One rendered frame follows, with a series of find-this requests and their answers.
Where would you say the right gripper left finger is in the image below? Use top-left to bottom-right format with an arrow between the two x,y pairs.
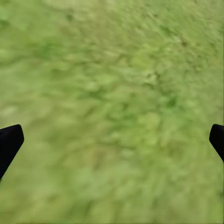
0,124 -> 24,180

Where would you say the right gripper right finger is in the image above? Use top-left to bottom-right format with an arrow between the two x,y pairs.
209,124 -> 224,162

